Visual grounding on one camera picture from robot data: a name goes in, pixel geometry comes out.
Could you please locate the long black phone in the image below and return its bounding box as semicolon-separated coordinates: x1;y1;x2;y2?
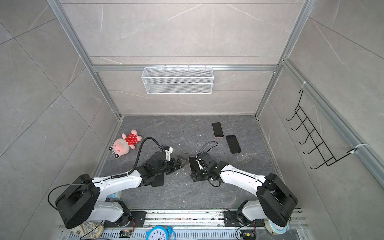
188;156;201;173

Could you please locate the black phone case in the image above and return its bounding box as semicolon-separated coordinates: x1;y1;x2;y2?
151;175;165;187

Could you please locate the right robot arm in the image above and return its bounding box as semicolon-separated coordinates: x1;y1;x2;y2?
188;152;298;231

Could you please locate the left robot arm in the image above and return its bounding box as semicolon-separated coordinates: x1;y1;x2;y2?
55;152;187;229

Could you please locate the phone with pink edge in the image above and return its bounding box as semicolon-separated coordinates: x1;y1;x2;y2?
212;122;224;138

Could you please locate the pink pig plush toy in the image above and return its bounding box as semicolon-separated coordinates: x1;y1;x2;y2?
109;130;142;159

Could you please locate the wet wipes pack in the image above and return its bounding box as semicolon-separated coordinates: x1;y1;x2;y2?
106;193;120;202

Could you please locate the blue alarm clock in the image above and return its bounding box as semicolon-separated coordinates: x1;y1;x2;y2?
146;226;174;240

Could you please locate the cream alarm clock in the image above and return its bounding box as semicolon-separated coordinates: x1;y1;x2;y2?
264;219;290;236

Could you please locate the crumpled patterned cloth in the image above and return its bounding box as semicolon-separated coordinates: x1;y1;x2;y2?
71;222;104;239

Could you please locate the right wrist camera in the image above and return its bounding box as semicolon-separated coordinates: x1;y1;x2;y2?
196;152;212;164

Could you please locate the aluminium mounting rail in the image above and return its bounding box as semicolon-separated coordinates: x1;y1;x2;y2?
58;209;307;231

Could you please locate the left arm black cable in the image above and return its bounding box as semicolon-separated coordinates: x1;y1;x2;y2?
128;136;164;176

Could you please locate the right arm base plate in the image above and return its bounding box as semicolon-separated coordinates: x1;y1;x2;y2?
223;209;265;228

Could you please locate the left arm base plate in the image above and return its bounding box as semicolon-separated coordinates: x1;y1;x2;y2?
118;211;147;228

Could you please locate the black wire hook rack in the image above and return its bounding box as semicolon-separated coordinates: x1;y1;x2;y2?
286;89;367;170

